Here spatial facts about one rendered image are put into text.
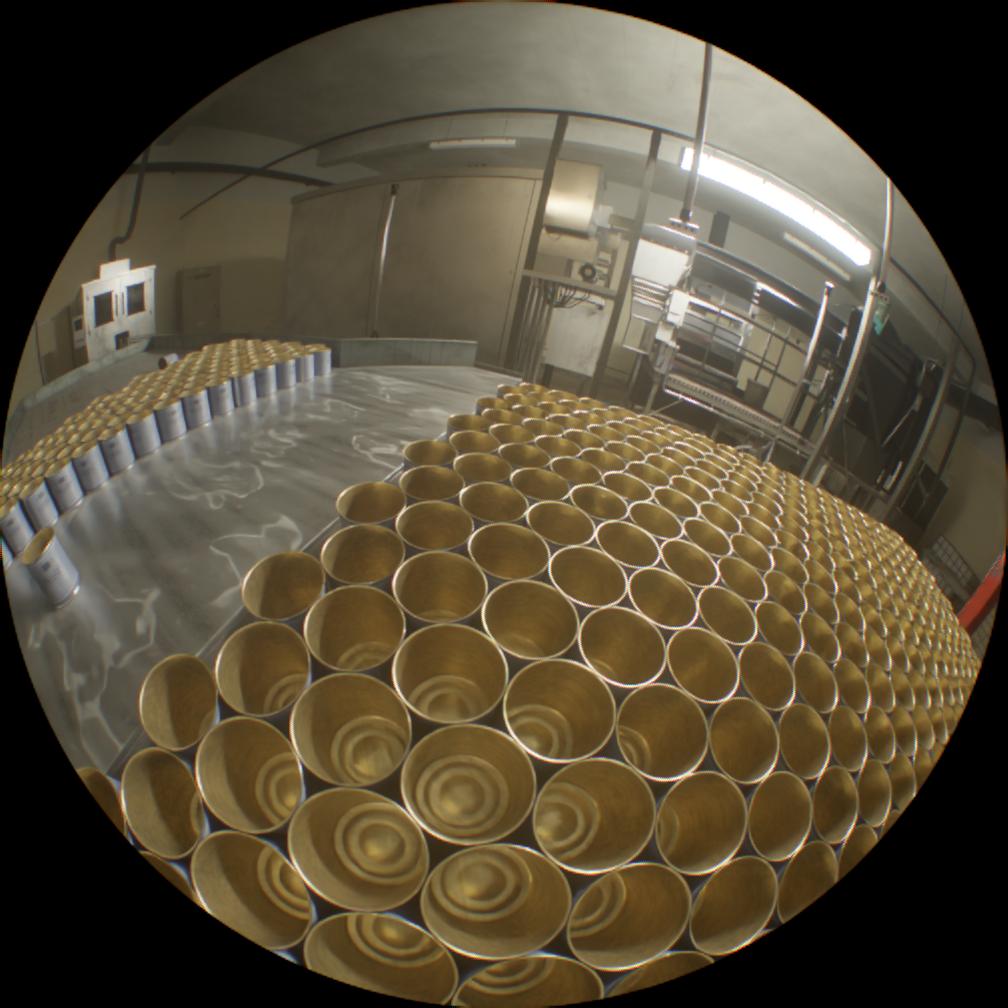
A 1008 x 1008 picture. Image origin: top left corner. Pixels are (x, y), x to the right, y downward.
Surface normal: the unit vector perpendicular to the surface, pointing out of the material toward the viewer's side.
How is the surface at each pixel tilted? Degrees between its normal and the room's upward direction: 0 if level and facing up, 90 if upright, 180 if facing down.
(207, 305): 90
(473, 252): 90
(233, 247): 90
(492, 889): 2
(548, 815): 2
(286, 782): 2
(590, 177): 90
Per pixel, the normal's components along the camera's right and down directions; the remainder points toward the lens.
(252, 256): 0.94, 0.32
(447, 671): 0.14, 0.58
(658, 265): -0.33, 0.62
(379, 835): 0.15, -0.81
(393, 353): 0.45, 0.58
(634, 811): -0.99, -0.17
